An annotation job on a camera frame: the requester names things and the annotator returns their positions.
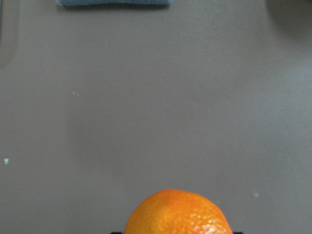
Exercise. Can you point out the orange fruit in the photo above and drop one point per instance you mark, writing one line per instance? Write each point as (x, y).
(174, 211)

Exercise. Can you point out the grey folded cloth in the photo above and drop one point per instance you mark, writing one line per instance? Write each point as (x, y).
(72, 3)

